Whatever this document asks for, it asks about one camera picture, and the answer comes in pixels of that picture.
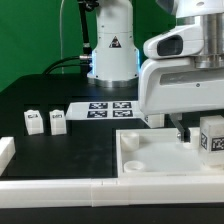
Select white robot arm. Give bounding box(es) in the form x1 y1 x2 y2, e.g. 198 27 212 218
84 0 224 141

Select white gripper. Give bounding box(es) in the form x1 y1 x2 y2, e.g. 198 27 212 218
138 24 224 142

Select white square tabletop part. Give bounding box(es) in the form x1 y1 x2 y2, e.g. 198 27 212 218
116 128 224 178

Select thin white cable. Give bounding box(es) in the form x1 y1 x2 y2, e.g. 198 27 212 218
59 0 67 75

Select black thick cable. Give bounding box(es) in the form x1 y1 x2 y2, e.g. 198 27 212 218
43 55 93 76

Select white sheet with tags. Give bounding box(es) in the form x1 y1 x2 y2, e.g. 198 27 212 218
66 101 143 120

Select white left fence block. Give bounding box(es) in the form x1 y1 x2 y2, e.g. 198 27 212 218
0 137 16 176

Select white front fence rail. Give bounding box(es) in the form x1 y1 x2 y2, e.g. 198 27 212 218
0 175 224 208

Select black hose on base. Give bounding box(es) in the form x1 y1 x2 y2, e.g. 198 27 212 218
78 0 100 56

